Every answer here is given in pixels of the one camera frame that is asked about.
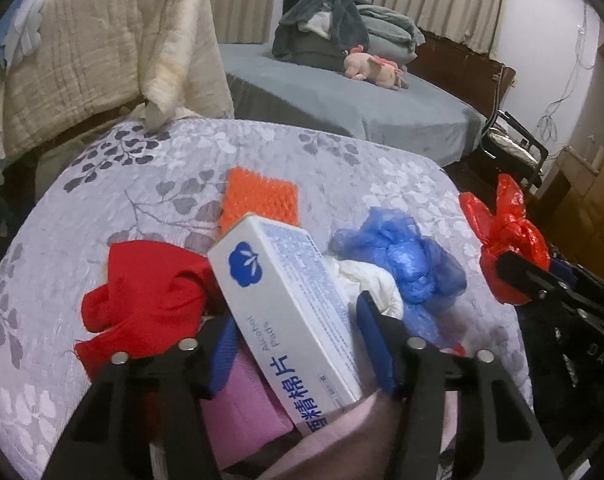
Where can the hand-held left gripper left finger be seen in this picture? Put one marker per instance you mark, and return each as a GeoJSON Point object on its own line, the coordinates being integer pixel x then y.
{"type": "Point", "coordinates": [222, 355]}

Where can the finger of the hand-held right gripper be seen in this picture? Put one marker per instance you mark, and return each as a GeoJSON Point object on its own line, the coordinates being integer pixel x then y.
{"type": "Point", "coordinates": [526, 272]}
{"type": "Point", "coordinates": [561, 269]}

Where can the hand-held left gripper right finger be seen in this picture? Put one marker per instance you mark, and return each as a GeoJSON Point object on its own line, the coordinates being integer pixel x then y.
{"type": "Point", "coordinates": [376, 340]}

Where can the red plastic bag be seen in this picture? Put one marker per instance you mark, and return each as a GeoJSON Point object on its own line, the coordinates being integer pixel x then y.
{"type": "Point", "coordinates": [511, 230]}

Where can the white plastic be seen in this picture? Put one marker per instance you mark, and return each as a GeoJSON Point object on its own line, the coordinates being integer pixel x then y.
{"type": "Point", "coordinates": [366, 280]}

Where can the white cardboard box blue print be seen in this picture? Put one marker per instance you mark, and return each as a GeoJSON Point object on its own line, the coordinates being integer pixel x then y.
{"type": "Point", "coordinates": [282, 300]}

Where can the blue plastic glove bundle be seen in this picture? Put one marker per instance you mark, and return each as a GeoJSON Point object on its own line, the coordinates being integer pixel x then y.
{"type": "Point", "coordinates": [401, 255]}

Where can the red cloth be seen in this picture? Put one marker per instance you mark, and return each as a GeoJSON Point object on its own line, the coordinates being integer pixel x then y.
{"type": "Point", "coordinates": [147, 290]}

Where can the orange foam net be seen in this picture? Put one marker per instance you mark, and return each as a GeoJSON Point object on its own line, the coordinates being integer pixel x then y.
{"type": "Point", "coordinates": [257, 195]}

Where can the wooden wardrobe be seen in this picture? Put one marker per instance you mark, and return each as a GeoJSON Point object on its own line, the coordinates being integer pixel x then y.
{"type": "Point", "coordinates": [591, 185]}

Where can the pale pink cloth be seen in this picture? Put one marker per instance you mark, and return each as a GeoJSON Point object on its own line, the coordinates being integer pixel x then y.
{"type": "Point", "coordinates": [342, 440]}

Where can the silver seat cushion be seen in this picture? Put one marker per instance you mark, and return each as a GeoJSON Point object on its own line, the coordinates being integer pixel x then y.
{"type": "Point", "coordinates": [511, 147]}

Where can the black metal chair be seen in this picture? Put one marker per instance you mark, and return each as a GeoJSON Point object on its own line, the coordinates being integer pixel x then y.
{"type": "Point", "coordinates": [501, 120]}

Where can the grey floral bedspread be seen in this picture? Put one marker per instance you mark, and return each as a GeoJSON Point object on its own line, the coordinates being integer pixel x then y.
{"type": "Point", "coordinates": [332, 170]}

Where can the dark wooden headboard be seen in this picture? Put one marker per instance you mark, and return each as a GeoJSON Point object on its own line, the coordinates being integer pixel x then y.
{"type": "Point", "coordinates": [461, 70]}

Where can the bed with grey sheet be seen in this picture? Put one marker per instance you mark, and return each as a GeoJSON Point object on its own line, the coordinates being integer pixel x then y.
{"type": "Point", "coordinates": [307, 105]}

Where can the pink plush toy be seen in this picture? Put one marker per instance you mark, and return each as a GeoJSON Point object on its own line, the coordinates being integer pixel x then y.
{"type": "Point", "coordinates": [366, 67]}

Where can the folded blue-grey quilt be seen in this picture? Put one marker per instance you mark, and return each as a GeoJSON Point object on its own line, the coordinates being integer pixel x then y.
{"type": "Point", "coordinates": [391, 30]}

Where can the beige curtain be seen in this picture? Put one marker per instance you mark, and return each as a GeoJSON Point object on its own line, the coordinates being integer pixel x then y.
{"type": "Point", "coordinates": [441, 0]}
{"type": "Point", "coordinates": [247, 0]}

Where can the dark grey fleece blanket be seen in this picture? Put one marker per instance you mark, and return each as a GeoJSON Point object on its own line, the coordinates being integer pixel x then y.
{"type": "Point", "coordinates": [322, 25]}

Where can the beige quilt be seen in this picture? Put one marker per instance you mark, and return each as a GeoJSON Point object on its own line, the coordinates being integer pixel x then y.
{"type": "Point", "coordinates": [107, 50]}

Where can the blue white scalloped blanket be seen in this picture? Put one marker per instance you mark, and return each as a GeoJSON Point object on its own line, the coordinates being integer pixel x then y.
{"type": "Point", "coordinates": [2, 85]}

